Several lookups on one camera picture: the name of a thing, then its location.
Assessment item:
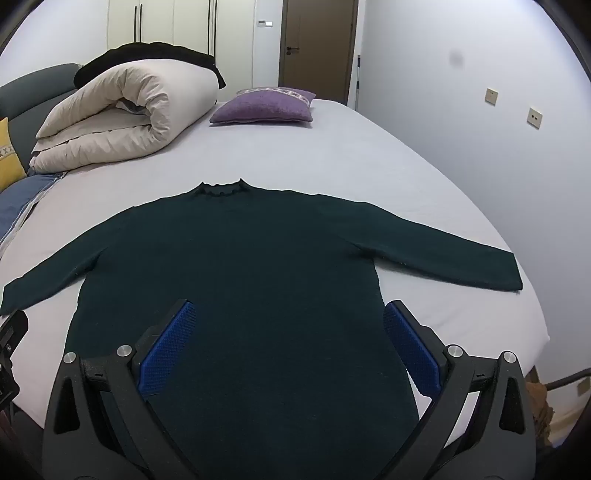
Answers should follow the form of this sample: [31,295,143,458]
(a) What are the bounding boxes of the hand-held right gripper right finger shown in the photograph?
[376,299,539,480]

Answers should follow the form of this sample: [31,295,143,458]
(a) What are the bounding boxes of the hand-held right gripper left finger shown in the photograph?
[41,299,199,480]

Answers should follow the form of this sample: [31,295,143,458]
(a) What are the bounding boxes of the dark green sweater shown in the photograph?
[0,179,523,480]

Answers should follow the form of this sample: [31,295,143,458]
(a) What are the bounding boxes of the brown bag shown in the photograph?
[526,367,555,446]

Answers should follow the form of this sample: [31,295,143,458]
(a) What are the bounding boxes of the blue blanket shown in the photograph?
[0,172,63,245]

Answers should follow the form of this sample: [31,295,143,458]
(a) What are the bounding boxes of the yellow patterned pillow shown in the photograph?
[0,117,27,192]

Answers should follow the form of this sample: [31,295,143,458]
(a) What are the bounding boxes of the bed with white sheet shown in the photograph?
[0,99,552,467]

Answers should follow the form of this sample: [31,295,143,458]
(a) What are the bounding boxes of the rolled cream duvet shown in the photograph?
[28,59,219,174]

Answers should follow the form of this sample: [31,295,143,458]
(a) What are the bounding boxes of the purple pillow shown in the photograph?
[209,87,317,125]

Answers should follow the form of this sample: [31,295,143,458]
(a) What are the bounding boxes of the grey upholstered headboard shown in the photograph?
[0,63,81,160]

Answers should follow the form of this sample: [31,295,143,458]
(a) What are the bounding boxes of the black garment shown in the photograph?
[74,41,227,90]

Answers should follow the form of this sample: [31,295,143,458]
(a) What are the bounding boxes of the brown wooden door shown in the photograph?
[279,0,360,109]

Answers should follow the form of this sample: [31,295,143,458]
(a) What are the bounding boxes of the cream wardrobe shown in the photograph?
[107,0,257,100]

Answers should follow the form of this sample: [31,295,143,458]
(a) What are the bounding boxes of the black cable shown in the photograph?
[545,369,591,393]

